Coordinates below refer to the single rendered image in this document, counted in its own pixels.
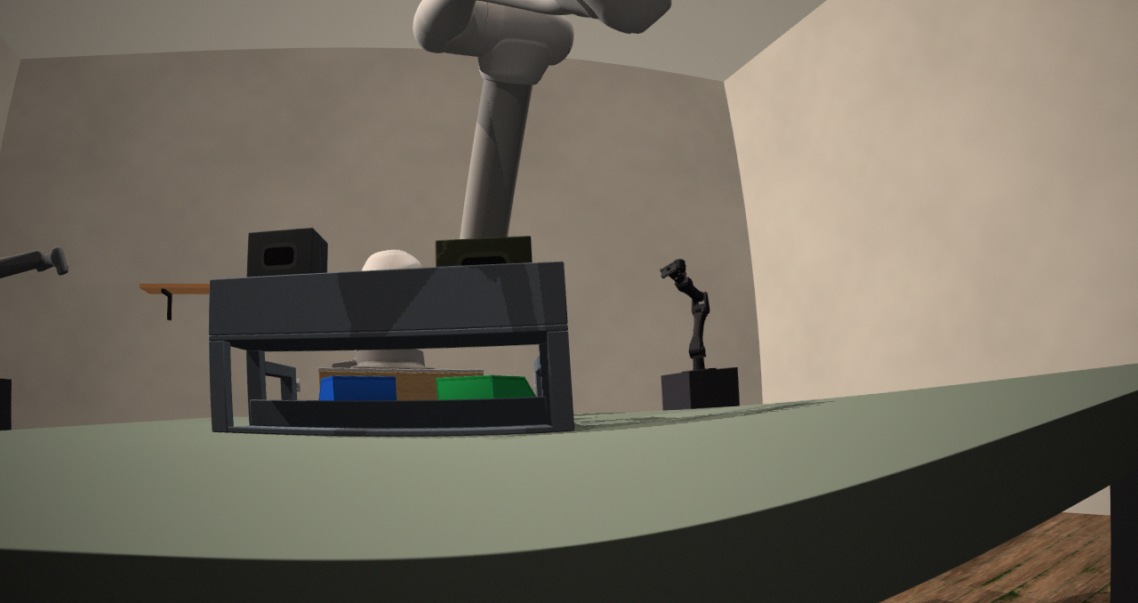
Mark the blue bin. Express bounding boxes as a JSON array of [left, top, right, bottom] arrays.
[[319, 375, 397, 400]]

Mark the olive green case with orange latches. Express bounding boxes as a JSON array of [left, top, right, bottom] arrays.
[[436, 236, 533, 267]]

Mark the green bin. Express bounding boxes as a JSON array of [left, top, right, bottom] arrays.
[[436, 375, 536, 400]]

